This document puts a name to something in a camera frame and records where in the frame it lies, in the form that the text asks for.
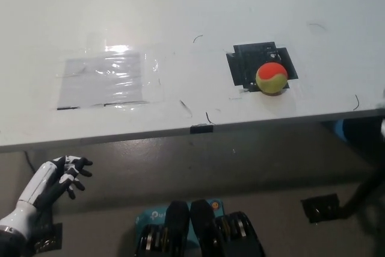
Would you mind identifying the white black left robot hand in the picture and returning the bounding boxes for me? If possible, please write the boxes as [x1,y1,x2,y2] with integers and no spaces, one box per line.
[17,155,94,210]

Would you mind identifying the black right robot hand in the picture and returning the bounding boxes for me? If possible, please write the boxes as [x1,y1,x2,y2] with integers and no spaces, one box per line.
[378,88,385,136]

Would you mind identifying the orange yellow tennis ball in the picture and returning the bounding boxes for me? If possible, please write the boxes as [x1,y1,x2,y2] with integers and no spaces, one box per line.
[255,61,289,96]

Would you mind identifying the blue blurry object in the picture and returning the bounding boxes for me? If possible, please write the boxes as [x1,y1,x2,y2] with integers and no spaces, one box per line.
[331,119,347,143]

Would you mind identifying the teal router box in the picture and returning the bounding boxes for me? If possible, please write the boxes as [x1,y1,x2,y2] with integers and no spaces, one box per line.
[135,197,225,243]

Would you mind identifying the clear plastic sheet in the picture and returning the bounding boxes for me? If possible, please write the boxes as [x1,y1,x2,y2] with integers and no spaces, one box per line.
[56,51,150,111]

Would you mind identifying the short black tape strip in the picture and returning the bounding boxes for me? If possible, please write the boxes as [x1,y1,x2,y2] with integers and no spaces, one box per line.
[189,123,214,135]

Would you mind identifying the thin black cable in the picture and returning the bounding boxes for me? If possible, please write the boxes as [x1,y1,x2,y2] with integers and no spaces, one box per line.
[23,150,35,174]

